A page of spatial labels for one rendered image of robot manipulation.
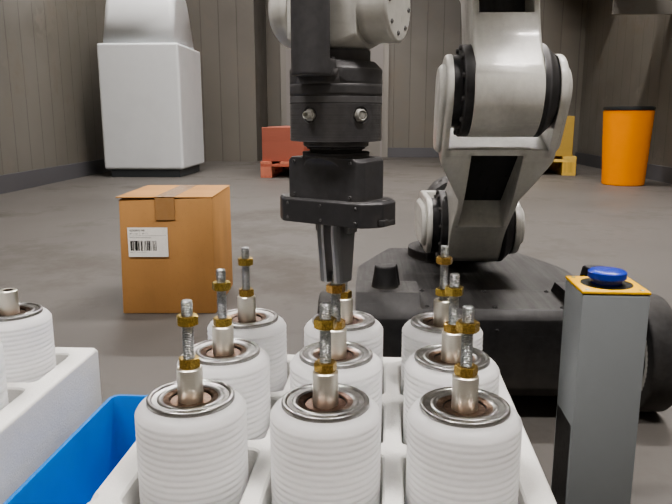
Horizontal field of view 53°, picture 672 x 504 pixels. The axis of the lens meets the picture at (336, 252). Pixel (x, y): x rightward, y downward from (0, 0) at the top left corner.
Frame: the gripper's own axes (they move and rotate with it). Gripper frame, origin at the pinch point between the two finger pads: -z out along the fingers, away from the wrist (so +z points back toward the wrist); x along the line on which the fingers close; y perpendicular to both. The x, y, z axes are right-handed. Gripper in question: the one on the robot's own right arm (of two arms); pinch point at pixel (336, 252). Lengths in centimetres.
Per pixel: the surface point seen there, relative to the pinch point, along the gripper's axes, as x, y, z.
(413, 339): -3.2, -11.5, -11.9
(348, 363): -2.6, 1.8, -10.7
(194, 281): 84, -63, -28
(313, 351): 2.2, 0.8, -10.7
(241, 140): 474, -529, -15
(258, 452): 2.4, 9.8, -18.1
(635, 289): -24.9, -19.5, -4.6
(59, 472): 28.3, 14.0, -26.3
